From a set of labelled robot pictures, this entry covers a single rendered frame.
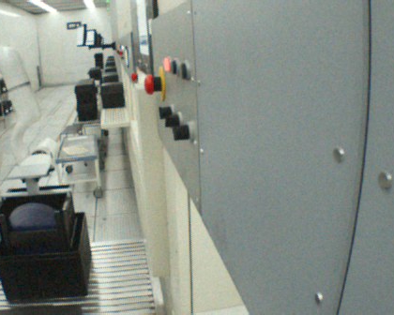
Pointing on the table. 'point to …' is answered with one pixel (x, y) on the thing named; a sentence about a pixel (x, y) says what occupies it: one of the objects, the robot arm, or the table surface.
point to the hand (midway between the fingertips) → (30, 175)
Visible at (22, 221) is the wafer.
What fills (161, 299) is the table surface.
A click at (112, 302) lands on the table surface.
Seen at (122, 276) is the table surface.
